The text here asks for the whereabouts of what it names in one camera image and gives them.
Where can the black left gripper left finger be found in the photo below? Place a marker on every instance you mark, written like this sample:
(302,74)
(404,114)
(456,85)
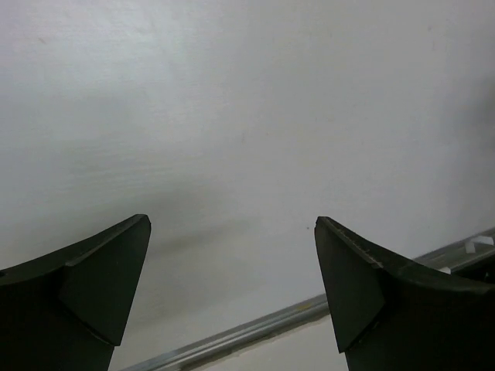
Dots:
(68,310)

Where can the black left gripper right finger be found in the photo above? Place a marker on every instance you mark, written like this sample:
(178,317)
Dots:
(389,312)

